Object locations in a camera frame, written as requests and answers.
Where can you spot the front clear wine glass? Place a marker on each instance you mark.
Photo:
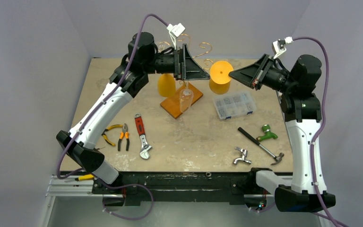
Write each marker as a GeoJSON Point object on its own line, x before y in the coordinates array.
{"type": "Point", "coordinates": [185, 96]}

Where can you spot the yellow handled screwdriver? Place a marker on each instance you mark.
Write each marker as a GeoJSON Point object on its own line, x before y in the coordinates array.
{"type": "Point", "coordinates": [81, 178]}

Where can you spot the black handled hammer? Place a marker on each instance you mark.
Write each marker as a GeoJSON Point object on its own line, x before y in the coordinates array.
{"type": "Point", "coordinates": [277, 158]}

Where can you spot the yellow long nose pliers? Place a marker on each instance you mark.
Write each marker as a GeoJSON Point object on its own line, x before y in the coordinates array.
{"type": "Point", "coordinates": [106, 134]}

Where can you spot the clear plastic screw box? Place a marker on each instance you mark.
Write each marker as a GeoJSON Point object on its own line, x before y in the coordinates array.
{"type": "Point", "coordinates": [234, 104]}

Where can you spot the green faucet valve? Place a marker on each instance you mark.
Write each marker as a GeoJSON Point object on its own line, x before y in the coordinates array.
{"type": "Point", "coordinates": [268, 134]}

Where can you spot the black table front rail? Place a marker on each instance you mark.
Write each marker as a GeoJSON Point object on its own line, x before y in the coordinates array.
{"type": "Point", "coordinates": [132, 188]}

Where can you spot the aluminium frame rail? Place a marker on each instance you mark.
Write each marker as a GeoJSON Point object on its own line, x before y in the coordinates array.
{"type": "Point", "coordinates": [69, 187]}

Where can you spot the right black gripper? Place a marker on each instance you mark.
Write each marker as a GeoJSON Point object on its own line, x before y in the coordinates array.
{"type": "Point", "coordinates": [261, 72]}

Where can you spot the wooden rack base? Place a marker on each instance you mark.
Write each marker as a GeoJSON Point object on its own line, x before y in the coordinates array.
{"type": "Point", "coordinates": [172, 105]}

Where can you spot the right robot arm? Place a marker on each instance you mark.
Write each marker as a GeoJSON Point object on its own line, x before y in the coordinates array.
{"type": "Point", "coordinates": [307, 192]}

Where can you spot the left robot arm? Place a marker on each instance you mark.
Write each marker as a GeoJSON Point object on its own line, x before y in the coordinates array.
{"type": "Point", "coordinates": [124, 84]}

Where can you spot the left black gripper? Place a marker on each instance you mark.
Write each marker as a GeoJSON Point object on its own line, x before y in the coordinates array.
{"type": "Point", "coordinates": [185, 68]}

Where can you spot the orange black pliers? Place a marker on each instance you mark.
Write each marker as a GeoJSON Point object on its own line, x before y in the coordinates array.
{"type": "Point", "coordinates": [124, 135]}

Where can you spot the chrome faucet tap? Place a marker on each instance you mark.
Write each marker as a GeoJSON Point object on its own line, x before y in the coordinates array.
{"type": "Point", "coordinates": [243, 158]}

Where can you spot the red adjustable wrench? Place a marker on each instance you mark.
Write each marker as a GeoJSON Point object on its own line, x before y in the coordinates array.
{"type": "Point", "coordinates": [145, 146]}

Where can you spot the yellow wine glass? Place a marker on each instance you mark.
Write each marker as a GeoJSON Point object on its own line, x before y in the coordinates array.
{"type": "Point", "coordinates": [166, 85]}
{"type": "Point", "coordinates": [219, 77]}

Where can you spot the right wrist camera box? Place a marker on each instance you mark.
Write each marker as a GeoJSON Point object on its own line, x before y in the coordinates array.
{"type": "Point", "coordinates": [279, 46]}

